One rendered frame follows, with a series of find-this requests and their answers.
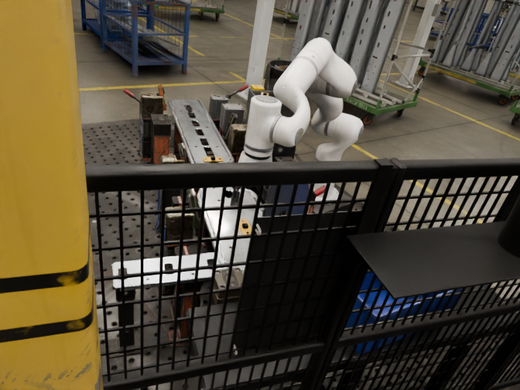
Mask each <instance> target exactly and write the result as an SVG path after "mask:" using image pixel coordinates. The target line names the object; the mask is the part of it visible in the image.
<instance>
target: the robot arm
mask: <svg viewBox="0 0 520 390"><path fill-rule="evenodd" d="M357 85H358V81H357V77H356V75H355V73H354V71H353V70H352V68H351V67H350V66H349V65H348V64H347V63H346V62H344V61H343V60H342V59H341V58H340V57H338V56H337V55H336V54H335V52H334V51H333V49H332V47H331V45H330V43H329V42H328V41H327V40H326V39H324V38H316V39H312V40H311V41H309V42H308V43H307V44H306V45H305V46H304V48H303V49H302V50H301V51H300V53H299V54H298V55H297V56H296V58H295V59H294V60H293V62H291V64H290V65H289V66H288V68H287V69H286V70H285V72H284V73H283V74H282V76H281V77H280V78H279V79H278V80H277V82H276V83H275V86H274V88H273V93H274V95H275V97H271V96H267V95H256V96H254V97H252V98H251V104H250V110H249V115H248V125H247V130H246V136H245V145H244V151H242V153H241V156H240V158H239V161H238V162H239V163H265V162H272V151H273V147H274V143H277V144H279V145H283V146H285V147H293V146H295V145H296V144H297V143H298V142H299V140H300V139H301V138H302V136H303V134H304V133H305V131H306V130H307V127H308V125H309V123H310V106H309V102H308V100H307V98H306V96H307V97H308V98H310V99H311V100H312V101H314V102H315V103H316V104H317V105H318V109H317V110H316V112H315V114H314V115H313V118H312V120H311V126H312V128H313V130H314V131H315V132H317V133H319V134H321V135H325V136H327V137H330V138H332V139H336V140H337V142H330V143H324V144H321V145H319V146H318V148H317V150H316V155H315V159H314V161H340V160H341V157H342V155H343V153H344V151H345V149H347V148H348V147H349V146H351V145H353V144H354V143H355V142H356V141H357V140H358V139H359V138H360V137H361V136H362V134H363V131H364V126H363V123H362V121H361V120H360V119H359V118H357V117H354V116H353V115H348V114H345V113H342V111H343V99H342V98H348V97H350V96H351V95H352V94H353V93H354V92H355V90H356V88H357ZM305 95H306V96H305ZM282 104H284V105H285V106H286V107H287V108H289V109H290V110H291V111H293V112H294V115H293V116H292V117H291V118H287V117H284V116H282V115H281V113H280V111H281V107H282ZM232 188H233V195H232V197H233V199H234V200H235V202H236V203H237V202H238V200H239V194H240V191H239V190H240V189H241V186H237V187H232ZM338 195H339V193H338V191H337V190H336V189H335V188H334V183H331V184H330V189H329V191H328V194H327V198H326V200H337V198H338Z"/></svg>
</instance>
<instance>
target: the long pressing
mask: <svg viewBox="0 0 520 390"><path fill-rule="evenodd" d="M168 105H169V108H170V110H171V113H172V115H173V119H174V121H175V123H176V127H177V129H178V132H179V134H180V138H181V139H182V142H183V144H184V145H185V147H186V151H187V156H188V158H189V161H190V163H234V157H233V156H232V154H231V152H230V151H229V149H228V147H227V145H226V144H225V142H224V140H223V138H222V137H221V134H220V132H219V131H218V130H217V127H216V125H215V124H214V122H213V120H212V118H211V117H210V115H209V113H208V111H207V109H206V108H205V106H204V104H203V102H202V101H201V100H184V99H170V100H168ZM185 106H190V107H192V112H188V110H186V108H185ZM188 113H194V116H195V118H190V116H189V115H188ZM192 121H197V122H198V124H199V126H193V123H192ZM197 129H199V130H202V132H203V134H204V135H198V134H197V132H196V130H197ZM200 139H206V140H207V143H208V145H202V143H201V141H200ZM195 146H196V147H195ZM204 148H210V149H211V151H212V153H213V154H214V156H215V157H222V159H223V160H224V161H223V162H204V161H203V159H202V157H207V154H206V152H205V150H204ZM222 188H223V187H218V188H214V189H213V188H207V195H206V203H205V207H220V206H221V202H220V201H219V200H221V194H222ZM202 196H203V188H200V189H199V191H198V193H197V198H198V205H199V207H201V204H202ZM257 199H258V195H257V194H256V193H255V192H253V191H252V190H248V189H246V188H245V193H244V199H243V204H242V205H249V204H256V203H257ZM230 204H231V198H226V196H225V200H224V205H225V206H230ZM219 213H220V211H219V210H211V211H204V223H205V225H206V227H207V231H208V234H209V236H210V238H214V237H217V226H218V219H219ZM237 214H238V209H237V210H224V212H223V217H222V224H221V235H220V237H224V236H233V235H234V229H235V225H236V219H237ZM254 216H255V208H249V209H241V218H240V220H241V219H247V220H248V223H249V224H250V226H251V228H252V225H253V220H254ZM249 241H250V238H242V239H237V242H236V247H235V253H234V261H233V262H246V258H247V254H248V246H249ZM232 245H233V240H223V241H219V247H218V253H217V256H218V258H219V261H220V263H221V264H226V263H230V259H231V249H232V248H230V247H232Z"/></svg>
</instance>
